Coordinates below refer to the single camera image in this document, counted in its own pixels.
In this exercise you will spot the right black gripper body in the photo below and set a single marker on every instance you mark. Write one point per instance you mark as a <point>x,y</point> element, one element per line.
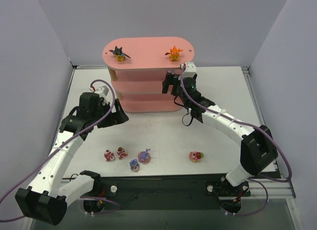
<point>173,82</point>

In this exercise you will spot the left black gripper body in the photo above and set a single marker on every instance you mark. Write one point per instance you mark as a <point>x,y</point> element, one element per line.
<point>112,114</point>

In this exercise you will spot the orange spiky creature toy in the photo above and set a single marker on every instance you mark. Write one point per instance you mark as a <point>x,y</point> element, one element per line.
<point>174,53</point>

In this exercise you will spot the black bat creature toy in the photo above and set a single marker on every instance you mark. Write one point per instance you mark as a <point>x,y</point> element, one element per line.
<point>119,54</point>

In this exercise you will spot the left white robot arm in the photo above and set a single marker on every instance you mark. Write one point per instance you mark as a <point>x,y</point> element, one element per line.
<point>45,199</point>

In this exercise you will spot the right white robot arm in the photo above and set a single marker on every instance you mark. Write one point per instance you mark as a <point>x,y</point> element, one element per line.
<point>256,148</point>

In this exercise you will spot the pink three-tier shelf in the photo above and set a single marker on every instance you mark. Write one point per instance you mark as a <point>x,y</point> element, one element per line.
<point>138,81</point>

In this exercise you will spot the strawberry cake bear toy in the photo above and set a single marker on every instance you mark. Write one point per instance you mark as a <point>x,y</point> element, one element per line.
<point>121,153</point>

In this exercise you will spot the red white cake toy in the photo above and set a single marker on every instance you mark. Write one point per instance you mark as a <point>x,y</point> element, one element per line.
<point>109,156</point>

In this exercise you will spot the purple bunny donut toy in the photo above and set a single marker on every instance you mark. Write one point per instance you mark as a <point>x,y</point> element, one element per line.
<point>144,156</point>

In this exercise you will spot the small purple bunny toy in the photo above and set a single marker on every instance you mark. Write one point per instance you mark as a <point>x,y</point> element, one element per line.
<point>134,165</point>

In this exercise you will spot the pink bear strawberry donut toy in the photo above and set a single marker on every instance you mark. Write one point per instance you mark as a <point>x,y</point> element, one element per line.
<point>195,156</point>

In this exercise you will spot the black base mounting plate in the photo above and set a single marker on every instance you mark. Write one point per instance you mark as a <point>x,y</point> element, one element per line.
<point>173,192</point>

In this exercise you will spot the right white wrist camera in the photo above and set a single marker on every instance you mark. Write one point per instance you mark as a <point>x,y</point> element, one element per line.
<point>188,69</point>

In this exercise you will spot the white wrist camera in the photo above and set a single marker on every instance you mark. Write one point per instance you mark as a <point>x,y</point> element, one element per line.
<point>188,69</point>
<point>101,91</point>

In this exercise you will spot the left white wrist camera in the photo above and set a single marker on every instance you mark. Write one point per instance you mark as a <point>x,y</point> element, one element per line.
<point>101,91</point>

